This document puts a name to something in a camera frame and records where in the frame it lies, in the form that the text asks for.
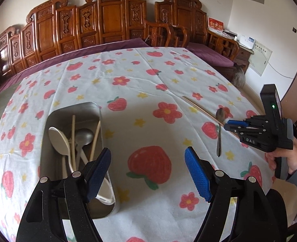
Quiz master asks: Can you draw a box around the wooden side table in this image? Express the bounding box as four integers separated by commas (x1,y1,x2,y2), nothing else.
237,44,253,69

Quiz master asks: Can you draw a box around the white plastic spoon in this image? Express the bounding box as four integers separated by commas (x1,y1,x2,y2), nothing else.
48,126,72,179
64,134,78,174

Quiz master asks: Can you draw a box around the person's right hand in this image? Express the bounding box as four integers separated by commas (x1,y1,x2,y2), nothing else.
266,146,297,181

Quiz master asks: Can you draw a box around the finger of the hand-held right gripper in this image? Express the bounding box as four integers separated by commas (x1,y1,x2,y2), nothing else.
224,125,271,142
227,116,274,131

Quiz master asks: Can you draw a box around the white box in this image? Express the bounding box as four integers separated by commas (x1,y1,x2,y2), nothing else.
239,35,256,50

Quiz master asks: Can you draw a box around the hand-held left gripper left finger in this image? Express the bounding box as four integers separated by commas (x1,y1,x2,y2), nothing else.
16,147,112,242

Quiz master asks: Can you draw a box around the white wall chart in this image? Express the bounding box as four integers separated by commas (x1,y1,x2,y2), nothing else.
248,40,273,76

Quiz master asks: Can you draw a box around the metal tray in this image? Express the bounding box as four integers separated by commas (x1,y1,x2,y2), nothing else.
39,101,120,220

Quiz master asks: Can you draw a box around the strawberry print tablecloth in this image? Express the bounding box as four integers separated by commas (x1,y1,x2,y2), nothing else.
0,47,277,242

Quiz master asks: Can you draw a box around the metal spoon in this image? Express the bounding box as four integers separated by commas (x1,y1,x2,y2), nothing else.
215,108,226,157
75,128,94,164

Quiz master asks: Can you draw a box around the short carved wooden sofa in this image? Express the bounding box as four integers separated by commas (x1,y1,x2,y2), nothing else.
155,0,240,69

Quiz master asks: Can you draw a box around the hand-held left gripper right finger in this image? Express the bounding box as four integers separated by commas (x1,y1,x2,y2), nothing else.
184,147,289,242

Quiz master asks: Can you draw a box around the red desk calendar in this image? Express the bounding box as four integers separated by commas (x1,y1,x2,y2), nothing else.
208,17,225,34

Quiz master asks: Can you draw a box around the wooden chopstick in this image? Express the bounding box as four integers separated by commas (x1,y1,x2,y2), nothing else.
182,96,240,138
71,115,77,170
89,120,101,162

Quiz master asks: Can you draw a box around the long carved wooden sofa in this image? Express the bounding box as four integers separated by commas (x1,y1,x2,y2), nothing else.
0,0,149,79

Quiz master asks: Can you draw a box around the grey furry thing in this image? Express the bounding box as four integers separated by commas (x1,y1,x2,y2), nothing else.
232,65,246,87

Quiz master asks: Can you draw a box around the white cable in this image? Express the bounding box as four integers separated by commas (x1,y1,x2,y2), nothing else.
267,62,293,79

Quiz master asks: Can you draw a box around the wooden armchair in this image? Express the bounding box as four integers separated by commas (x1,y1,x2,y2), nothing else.
172,25,190,48
145,21,174,48

